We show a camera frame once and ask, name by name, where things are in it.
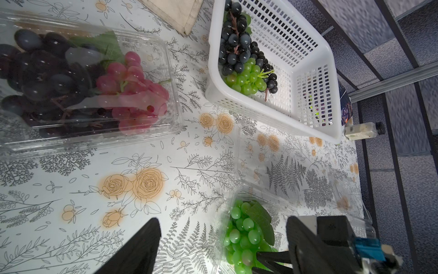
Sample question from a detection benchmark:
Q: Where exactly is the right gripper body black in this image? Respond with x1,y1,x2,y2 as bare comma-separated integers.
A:
301,216,362,274

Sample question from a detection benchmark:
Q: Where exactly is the small black-capped bottle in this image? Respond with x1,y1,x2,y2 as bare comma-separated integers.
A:
344,122,386,141

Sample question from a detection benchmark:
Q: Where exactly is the black grape bunch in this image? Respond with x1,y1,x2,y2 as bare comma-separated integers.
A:
217,0,278,95

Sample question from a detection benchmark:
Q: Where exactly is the beige canvas tote bag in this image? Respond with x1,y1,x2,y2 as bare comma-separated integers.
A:
140,0,203,37

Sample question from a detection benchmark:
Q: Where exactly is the right aluminium frame post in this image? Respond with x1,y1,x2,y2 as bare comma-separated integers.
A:
349,62,438,103

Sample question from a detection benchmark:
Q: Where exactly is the green grape bunch front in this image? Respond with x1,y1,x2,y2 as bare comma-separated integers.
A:
221,55,278,97

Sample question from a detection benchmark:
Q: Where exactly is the red grape bunch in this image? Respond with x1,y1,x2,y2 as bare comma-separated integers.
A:
96,51,170,135

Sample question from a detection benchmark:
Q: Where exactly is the green grape bunch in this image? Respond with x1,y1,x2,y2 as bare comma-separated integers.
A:
223,199,277,274
221,55,278,97

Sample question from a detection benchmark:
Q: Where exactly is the white plastic basket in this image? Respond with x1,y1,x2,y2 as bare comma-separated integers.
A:
205,1,343,144

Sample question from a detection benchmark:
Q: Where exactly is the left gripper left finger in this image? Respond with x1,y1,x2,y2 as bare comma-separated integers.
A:
95,218,162,274

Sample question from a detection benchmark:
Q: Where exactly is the dark purple grape bunch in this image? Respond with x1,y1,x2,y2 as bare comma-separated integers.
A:
1,29,122,139

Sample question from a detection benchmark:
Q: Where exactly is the clear clamshell container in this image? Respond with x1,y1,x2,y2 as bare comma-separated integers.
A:
213,126,376,274
1,10,183,159

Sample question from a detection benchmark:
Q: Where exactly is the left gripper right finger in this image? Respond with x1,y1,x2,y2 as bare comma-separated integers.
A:
286,215,361,274

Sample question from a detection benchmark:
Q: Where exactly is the dark blue snack bag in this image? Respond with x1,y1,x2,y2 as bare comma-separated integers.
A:
338,82,353,126

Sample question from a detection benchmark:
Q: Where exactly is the floral tablecloth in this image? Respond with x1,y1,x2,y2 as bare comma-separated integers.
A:
1,1,363,274

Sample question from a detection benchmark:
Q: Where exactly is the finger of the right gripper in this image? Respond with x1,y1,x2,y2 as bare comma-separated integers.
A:
256,251,292,265
252,267,291,274

